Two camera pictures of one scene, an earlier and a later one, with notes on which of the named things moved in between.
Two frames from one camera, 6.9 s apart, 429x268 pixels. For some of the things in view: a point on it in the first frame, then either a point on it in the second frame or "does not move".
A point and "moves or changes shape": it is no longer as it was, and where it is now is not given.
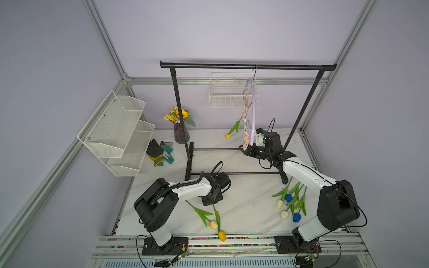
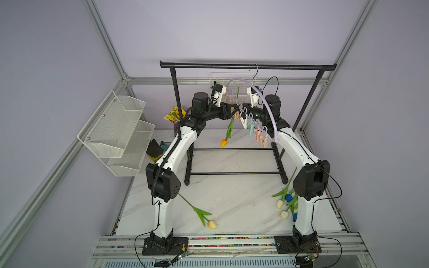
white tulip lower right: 284,215 does not move
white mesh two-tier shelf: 117,135 does not move
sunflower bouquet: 173,116 does not move
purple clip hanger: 249,110 moves or changes shape
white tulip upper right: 279,203 does not move
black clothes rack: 171,65 does not move
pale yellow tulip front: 214,225 does not move
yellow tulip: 221,234 -> 224,142
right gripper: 250,149 -> 248,110
